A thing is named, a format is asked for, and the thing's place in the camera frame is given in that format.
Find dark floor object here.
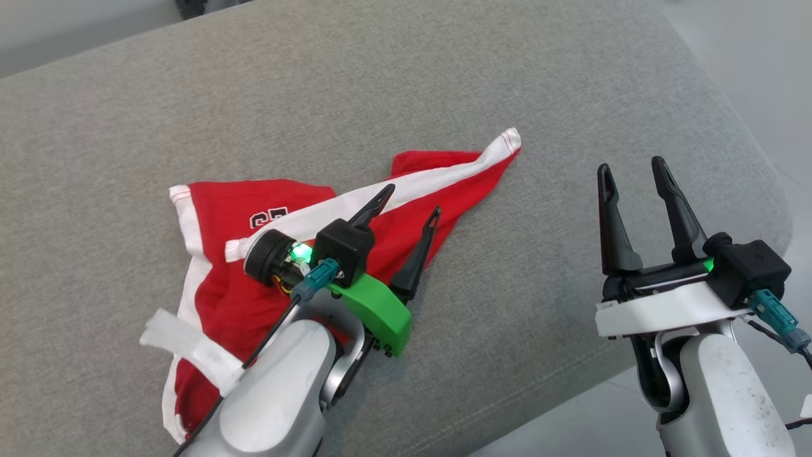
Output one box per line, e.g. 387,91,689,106
174,0,248,20

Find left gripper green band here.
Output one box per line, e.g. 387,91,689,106
244,184,442,357

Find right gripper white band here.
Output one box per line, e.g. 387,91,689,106
595,156,752,337

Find red shorts white trim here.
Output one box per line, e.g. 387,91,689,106
162,127,522,445

